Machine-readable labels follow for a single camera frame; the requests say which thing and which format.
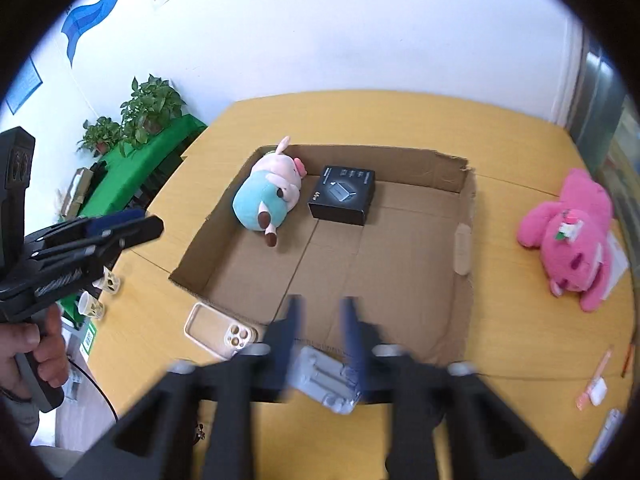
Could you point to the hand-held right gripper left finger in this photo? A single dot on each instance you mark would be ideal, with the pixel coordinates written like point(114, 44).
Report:
point(292, 330)

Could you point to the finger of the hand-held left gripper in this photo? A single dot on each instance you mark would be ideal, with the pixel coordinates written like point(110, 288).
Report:
point(130, 235)
point(112, 221)

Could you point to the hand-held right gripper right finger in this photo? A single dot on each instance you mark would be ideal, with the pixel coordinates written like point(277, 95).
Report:
point(352, 340)

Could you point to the grey folding phone stand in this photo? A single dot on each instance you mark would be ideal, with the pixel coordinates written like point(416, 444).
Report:
point(320, 377)

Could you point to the beige clear phone case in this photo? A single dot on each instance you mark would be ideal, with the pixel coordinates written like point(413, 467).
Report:
point(235, 342)

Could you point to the brown cardboard box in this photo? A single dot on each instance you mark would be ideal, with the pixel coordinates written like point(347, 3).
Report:
point(380, 240)

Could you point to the pink pig plush toy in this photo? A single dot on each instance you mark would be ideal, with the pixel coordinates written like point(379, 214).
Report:
point(260, 200)

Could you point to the black product box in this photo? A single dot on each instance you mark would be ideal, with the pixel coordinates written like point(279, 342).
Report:
point(345, 195)

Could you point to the person's left forearm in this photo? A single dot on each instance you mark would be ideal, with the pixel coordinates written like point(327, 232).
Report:
point(17, 425)

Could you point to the person's left hand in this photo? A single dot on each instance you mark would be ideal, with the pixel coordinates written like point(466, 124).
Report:
point(52, 355)

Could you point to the brown cardboard piece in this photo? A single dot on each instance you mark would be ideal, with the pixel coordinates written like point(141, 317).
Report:
point(77, 192)

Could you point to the printed paper cup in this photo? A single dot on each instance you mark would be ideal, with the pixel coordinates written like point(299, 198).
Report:
point(112, 281)
point(92, 307)

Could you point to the small potted plant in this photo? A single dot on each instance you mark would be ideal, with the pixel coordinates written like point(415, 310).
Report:
point(102, 135)

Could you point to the blue framed notice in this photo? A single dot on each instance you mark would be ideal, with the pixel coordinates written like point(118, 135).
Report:
point(24, 85)

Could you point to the green white carton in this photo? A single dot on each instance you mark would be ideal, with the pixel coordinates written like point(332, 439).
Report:
point(89, 339)

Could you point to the large potted plant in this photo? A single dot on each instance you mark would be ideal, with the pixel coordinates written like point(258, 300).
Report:
point(150, 105)

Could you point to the wooden desk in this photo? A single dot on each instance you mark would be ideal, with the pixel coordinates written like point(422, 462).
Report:
point(500, 340)

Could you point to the pink bear plush toy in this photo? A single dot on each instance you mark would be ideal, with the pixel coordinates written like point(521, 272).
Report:
point(575, 255)

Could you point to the white eraser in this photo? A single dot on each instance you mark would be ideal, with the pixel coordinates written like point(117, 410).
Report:
point(597, 392)

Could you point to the pink pen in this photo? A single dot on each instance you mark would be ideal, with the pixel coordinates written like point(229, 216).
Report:
point(602, 365)

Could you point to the white plastic stick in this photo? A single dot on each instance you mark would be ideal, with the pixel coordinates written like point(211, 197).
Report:
point(606, 435)

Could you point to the white paper sheet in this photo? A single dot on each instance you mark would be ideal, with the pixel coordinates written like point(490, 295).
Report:
point(619, 265)

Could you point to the blue wave wall decal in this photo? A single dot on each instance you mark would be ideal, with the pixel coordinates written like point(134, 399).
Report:
point(90, 12)

